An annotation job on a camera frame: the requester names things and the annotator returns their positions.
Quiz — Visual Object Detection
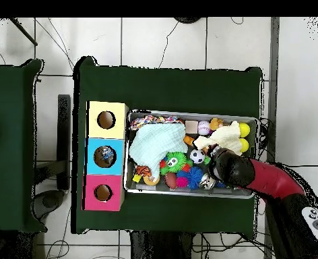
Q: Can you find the black tripod leg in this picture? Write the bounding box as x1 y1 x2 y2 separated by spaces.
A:
9 18 38 46

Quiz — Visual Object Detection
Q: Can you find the mint green muslin cloth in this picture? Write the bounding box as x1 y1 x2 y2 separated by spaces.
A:
129 122 189 181

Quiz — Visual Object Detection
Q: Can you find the silver wire mesh bin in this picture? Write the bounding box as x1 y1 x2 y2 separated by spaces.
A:
123 109 260 200

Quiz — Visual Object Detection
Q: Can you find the black round object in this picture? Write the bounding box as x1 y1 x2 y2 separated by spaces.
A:
173 17 203 24

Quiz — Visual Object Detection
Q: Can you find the cream muslin cloth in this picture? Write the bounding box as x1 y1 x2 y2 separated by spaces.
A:
193 120 243 156

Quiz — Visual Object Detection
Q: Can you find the dark green table cloth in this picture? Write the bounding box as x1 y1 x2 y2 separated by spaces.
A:
0 58 47 233
71 55 263 239

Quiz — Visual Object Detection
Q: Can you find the black and white soccer ball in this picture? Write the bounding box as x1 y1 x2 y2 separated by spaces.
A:
189 148 206 165

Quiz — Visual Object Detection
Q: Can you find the small crushed clear bottle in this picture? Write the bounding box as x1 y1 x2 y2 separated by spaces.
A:
199 173 217 190

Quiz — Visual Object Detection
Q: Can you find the green spiky toy with eyes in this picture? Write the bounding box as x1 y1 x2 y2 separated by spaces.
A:
159 151 193 175

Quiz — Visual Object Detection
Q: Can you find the blue spiky ball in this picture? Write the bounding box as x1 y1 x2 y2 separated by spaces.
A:
187 166 204 190

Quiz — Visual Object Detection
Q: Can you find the black cable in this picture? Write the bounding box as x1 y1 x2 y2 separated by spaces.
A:
257 117 318 169

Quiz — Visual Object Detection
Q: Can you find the yellow ball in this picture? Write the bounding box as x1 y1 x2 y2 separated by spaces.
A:
239 122 251 138
239 138 250 153

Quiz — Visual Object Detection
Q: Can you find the crushed clear bottle blue label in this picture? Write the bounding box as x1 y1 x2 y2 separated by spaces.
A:
98 146 115 165

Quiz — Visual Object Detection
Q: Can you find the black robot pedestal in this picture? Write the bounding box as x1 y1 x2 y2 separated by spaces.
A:
129 231 195 259

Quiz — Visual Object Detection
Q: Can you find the wooden box with three holes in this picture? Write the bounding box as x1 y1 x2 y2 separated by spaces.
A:
81 100 130 212

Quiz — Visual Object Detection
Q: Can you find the dark grey floor base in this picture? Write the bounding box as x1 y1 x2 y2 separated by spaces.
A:
30 189 66 220

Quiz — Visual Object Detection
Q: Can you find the plain wooden block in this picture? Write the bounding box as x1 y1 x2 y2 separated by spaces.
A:
185 120 199 134

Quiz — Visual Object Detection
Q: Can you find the white baseball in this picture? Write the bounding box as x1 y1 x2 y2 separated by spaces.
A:
197 120 211 136

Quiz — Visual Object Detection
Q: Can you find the black upright panel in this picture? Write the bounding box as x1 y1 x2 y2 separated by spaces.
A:
56 93 72 191

